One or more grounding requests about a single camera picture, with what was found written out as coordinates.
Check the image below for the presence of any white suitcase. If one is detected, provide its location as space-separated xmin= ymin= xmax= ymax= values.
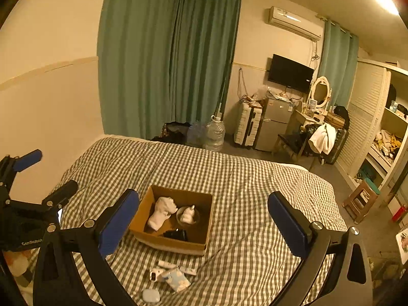
xmin=234 ymin=101 xmax=263 ymax=147

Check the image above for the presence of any white cloth on chair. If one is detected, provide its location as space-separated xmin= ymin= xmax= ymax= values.
xmin=309 ymin=123 xmax=337 ymax=155

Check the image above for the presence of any white louvered wardrobe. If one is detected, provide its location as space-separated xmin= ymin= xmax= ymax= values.
xmin=335 ymin=59 xmax=407 ymax=198

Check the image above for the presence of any white plaster bear figurine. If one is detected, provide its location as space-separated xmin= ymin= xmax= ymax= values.
xmin=147 ymin=197 xmax=178 ymax=231

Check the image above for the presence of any silver mini fridge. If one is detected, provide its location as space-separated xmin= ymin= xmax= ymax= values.
xmin=255 ymin=98 xmax=292 ymax=152

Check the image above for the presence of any white oval vanity mirror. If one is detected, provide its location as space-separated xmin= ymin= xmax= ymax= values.
xmin=309 ymin=76 xmax=331 ymax=108

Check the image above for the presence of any black bag on floor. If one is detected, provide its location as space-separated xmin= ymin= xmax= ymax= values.
xmin=151 ymin=122 xmax=191 ymax=144

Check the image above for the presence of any white earbuds case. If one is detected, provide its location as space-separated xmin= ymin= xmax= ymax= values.
xmin=142 ymin=289 xmax=160 ymax=303

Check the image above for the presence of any small wooden stool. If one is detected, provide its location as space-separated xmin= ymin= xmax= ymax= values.
xmin=342 ymin=178 xmax=380 ymax=224

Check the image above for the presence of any large green curtain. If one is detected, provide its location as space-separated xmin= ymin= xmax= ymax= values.
xmin=97 ymin=0 xmax=241 ymax=139

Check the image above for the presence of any small white bunny figurine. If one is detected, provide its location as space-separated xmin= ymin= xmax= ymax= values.
xmin=180 ymin=205 xmax=195 ymax=224

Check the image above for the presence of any white cream tube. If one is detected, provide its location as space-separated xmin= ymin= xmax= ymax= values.
xmin=158 ymin=260 xmax=197 ymax=276

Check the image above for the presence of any wooden dressing table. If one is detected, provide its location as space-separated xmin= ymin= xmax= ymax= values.
xmin=284 ymin=110 xmax=345 ymax=135

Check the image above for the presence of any grey checkered bed cover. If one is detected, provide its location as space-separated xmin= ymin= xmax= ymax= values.
xmin=59 ymin=137 xmax=347 ymax=305

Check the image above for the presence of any small green window curtain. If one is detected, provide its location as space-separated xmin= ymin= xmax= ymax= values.
xmin=318 ymin=19 xmax=360 ymax=107

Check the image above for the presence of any white air conditioner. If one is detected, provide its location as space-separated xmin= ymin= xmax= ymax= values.
xmin=268 ymin=6 xmax=323 ymax=42

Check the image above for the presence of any black wall television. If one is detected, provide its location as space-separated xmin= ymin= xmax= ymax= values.
xmin=268 ymin=54 xmax=314 ymax=93

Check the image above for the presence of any floral tissue pack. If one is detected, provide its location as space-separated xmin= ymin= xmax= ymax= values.
xmin=161 ymin=267 xmax=191 ymax=292

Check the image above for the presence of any brown cardboard box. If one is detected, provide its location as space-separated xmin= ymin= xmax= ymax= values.
xmin=129 ymin=185 xmax=213 ymax=256

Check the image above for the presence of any dark glossy round object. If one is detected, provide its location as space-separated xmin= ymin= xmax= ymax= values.
xmin=162 ymin=229 xmax=188 ymax=242

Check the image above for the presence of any large clear water jug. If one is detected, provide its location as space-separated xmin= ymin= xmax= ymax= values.
xmin=203 ymin=112 xmax=225 ymax=152

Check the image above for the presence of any dark chair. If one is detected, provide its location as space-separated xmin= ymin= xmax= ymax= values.
xmin=272 ymin=124 xmax=322 ymax=162

